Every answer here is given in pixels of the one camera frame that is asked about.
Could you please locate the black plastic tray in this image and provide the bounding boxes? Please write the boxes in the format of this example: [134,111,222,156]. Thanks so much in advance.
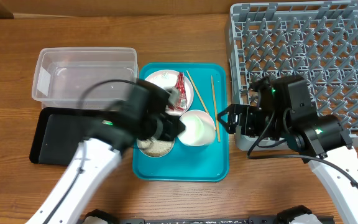
[29,107,108,166]

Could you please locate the spilled rice grains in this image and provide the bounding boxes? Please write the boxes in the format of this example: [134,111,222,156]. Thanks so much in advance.
[138,139,174,157]

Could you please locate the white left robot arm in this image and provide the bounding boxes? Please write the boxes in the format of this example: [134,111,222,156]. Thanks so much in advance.
[28,80,185,223]

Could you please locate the large white plate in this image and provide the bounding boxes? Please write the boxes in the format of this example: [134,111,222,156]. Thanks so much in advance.
[145,70,194,116]

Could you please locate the red sauce packet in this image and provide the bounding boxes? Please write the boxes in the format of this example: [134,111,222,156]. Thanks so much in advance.
[168,73,187,111]

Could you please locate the wooden chopstick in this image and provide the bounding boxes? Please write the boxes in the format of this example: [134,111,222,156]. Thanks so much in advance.
[211,76,221,142]
[186,70,216,129]

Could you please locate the grey white bowl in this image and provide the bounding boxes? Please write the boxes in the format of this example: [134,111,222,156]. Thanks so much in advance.
[135,138,176,158]

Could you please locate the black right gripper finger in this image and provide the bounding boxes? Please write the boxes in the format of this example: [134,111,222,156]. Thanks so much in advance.
[217,104,236,121]
[221,123,236,134]

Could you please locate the grey dish rack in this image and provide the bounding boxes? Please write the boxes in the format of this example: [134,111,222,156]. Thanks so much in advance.
[226,1,358,147]

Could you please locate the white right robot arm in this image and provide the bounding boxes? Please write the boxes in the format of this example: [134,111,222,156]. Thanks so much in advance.
[217,75,358,223]

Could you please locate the clear plastic bin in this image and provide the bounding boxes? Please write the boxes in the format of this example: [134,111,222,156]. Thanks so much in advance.
[32,47,139,108]

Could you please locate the teal serving tray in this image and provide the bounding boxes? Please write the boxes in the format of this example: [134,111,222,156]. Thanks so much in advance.
[132,62,229,182]

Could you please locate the pink white bowl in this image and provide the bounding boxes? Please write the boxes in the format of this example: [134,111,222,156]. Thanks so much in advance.
[178,110,216,146]

